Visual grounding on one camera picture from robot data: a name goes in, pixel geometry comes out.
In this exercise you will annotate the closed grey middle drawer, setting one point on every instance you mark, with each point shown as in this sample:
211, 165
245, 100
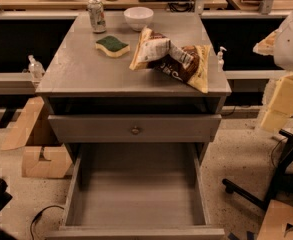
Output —
134, 128

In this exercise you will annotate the clear plastic bottle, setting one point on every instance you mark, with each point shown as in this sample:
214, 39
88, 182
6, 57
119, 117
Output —
35, 68

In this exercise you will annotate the white pump bottle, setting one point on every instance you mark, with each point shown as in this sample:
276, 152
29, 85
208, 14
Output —
220, 57

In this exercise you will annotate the silver soda can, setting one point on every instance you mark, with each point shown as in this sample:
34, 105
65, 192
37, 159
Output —
96, 13

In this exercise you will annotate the white bowl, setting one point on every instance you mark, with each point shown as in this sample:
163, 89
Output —
138, 17

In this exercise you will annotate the yellow foam block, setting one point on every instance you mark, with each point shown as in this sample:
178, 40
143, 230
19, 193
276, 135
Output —
280, 106

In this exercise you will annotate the cardboard box left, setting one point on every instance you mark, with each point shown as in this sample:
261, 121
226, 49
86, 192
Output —
43, 156

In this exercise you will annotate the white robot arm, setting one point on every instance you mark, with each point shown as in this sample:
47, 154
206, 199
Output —
279, 44

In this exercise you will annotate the cardboard piece bottom right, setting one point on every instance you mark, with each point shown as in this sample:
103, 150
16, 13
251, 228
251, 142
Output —
277, 223

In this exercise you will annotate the grey drawer cabinet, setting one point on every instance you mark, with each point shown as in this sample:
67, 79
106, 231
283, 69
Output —
82, 80

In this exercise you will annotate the open grey bottom drawer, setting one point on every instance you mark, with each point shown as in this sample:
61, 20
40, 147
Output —
136, 191

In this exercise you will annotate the black stand base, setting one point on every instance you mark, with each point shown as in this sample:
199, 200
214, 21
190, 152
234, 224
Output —
281, 180

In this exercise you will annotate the brown yellow chip bag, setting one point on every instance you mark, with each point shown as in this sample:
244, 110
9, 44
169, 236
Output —
188, 64

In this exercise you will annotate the green yellow sponge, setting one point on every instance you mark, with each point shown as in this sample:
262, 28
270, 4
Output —
112, 46

